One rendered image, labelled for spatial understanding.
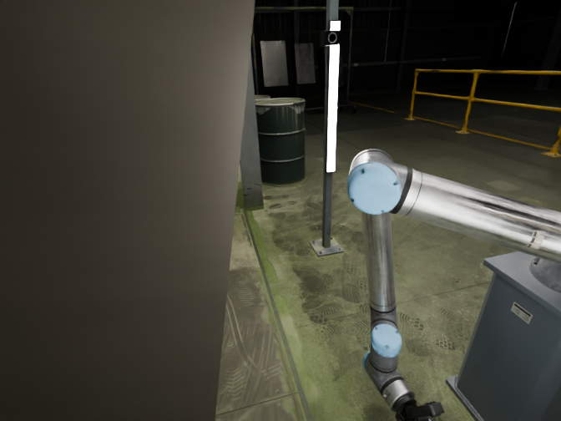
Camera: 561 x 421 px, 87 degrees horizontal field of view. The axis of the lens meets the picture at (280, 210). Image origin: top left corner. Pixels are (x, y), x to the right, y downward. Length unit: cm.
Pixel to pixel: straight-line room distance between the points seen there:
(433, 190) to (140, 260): 59
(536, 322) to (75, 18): 119
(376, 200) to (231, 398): 104
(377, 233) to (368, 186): 27
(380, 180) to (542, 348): 73
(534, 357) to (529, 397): 15
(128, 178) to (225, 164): 10
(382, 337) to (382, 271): 20
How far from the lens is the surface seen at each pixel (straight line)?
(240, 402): 142
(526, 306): 117
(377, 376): 115
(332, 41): 180
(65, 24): 34
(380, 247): 96
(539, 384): 127
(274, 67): 747
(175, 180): 35
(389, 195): 69
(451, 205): 74
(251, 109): 257
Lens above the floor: 125
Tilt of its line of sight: 27 degrees down
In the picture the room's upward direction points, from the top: 3 degrees counter-clockwise
